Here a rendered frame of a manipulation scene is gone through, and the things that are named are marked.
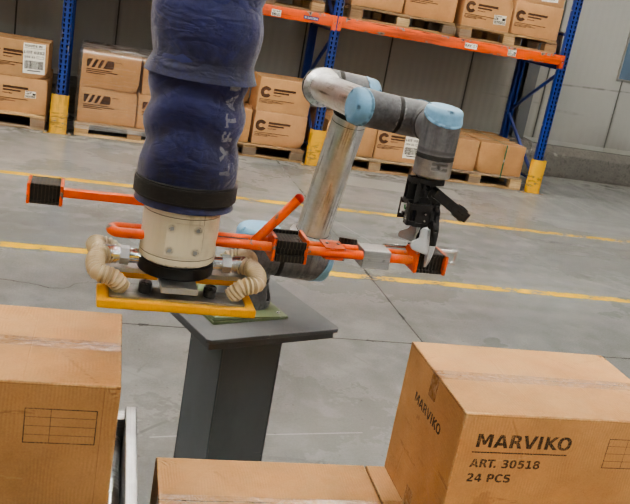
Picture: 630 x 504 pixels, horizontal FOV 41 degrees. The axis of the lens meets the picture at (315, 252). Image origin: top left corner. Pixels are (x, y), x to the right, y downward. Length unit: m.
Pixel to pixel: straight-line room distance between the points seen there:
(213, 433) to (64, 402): 1.17
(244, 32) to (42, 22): 8.64
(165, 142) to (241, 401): 1.39
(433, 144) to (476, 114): 9.43
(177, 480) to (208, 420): 0.68
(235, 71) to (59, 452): 0.89
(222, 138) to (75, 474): 0.80
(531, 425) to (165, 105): 1.13
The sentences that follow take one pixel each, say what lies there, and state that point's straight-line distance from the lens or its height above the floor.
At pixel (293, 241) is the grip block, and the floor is 1.27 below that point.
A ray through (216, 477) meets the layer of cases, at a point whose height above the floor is 0.54.
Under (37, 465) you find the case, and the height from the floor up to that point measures 0.75.
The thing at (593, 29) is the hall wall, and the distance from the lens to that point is 11.97.
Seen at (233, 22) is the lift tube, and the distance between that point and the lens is 1.74.
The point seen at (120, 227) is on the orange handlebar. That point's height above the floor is 1.25.
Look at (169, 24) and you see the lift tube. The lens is 1.76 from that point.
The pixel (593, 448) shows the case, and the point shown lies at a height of 0.86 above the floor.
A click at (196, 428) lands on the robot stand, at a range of 3.06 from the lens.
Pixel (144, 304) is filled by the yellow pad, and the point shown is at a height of 1.13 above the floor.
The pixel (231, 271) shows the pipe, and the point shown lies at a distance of 1.96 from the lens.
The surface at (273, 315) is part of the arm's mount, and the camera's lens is 2.85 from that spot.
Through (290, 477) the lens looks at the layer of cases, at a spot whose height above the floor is 0.54.
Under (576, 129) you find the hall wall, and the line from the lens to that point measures 12.09.
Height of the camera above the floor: 1.81
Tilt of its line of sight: 17 degrees down
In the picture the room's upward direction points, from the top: 10 degrees clockwise
